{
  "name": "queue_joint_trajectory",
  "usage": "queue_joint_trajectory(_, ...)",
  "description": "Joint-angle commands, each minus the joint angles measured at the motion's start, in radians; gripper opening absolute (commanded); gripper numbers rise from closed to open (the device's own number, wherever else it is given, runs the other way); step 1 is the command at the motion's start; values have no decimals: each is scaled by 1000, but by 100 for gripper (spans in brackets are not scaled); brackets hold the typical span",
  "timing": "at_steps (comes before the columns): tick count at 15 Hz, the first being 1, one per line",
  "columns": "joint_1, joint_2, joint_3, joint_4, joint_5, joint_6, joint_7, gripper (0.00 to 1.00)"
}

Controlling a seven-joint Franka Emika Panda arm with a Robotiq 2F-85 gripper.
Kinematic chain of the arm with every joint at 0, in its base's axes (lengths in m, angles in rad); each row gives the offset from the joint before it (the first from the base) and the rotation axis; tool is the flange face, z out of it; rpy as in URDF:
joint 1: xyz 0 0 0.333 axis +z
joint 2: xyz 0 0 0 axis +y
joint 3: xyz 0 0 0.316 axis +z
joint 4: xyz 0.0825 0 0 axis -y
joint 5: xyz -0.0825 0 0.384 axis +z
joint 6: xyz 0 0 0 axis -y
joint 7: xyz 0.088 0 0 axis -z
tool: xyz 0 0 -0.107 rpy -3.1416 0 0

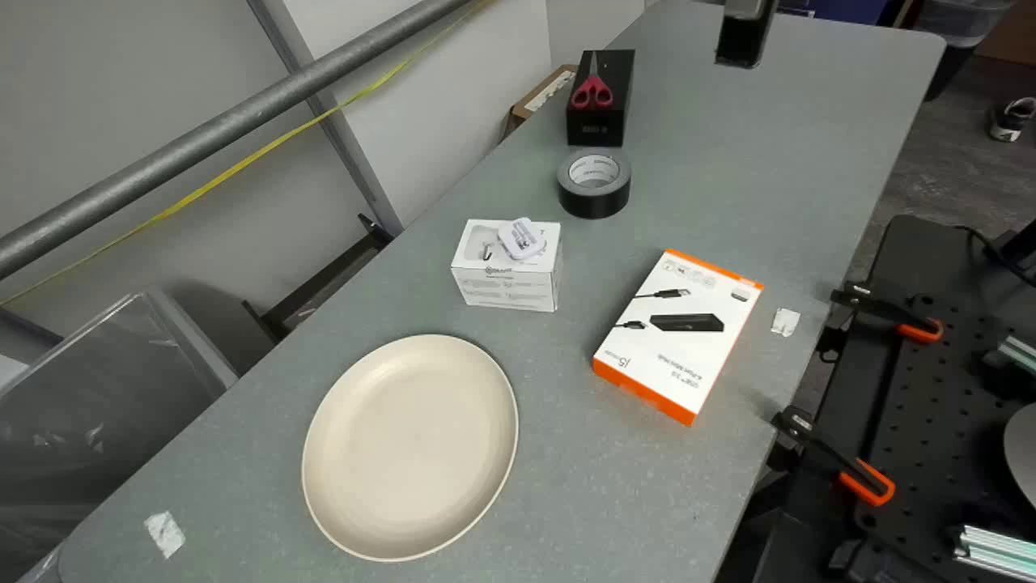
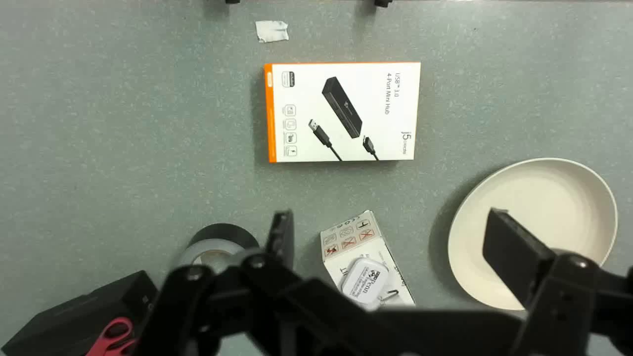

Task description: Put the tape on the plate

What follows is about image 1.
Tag black duct tape roll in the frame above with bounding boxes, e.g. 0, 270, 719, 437
553, 145, 634, 220

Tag grey round robot base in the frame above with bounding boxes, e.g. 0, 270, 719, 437
1001, 399, 1036, 512

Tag beige round plate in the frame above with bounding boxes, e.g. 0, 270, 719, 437
298, 330, 520, 566

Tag white tape patch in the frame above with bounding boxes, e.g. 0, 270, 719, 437
141, 508, 187, 559

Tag small white charger adapter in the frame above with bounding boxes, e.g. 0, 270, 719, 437
495, 214, 551, 264

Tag white flat box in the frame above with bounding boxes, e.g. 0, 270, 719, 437
449, 217, 565, 285

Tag orange and white product box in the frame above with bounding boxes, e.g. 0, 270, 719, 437
589, 245, 766, 426

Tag black upright box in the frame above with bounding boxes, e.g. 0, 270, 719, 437
562, 46, 638, 150

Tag brown wooden board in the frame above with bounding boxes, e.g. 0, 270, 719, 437
507, 61, 582, 131

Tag grey metal pipe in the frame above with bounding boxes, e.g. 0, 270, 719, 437
0, 0, 479, 282

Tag black orange bar clamp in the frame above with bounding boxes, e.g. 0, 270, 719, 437
828, 282, 947, 351
770, 405, 900, 512

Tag black perforated mounting board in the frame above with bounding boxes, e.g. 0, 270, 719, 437
742, 209, 1036, 583

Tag aluminium extrusion bar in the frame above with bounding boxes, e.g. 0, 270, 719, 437
995, 330, 1036, 377
951, 522, 1036, 583

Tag grey white shoe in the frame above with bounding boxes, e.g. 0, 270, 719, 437
985, 95, 1036, 145

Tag black table frame bracket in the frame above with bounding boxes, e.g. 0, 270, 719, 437
257, 209, 395, 339

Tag grey partition frame bar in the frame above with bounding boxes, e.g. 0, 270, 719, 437
245, 0, 407, 235

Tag red handled scissors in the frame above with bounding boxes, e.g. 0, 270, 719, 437
565, 71, 617, 118

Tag thin yellow cable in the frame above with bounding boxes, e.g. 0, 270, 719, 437
0, 0, 502, 312

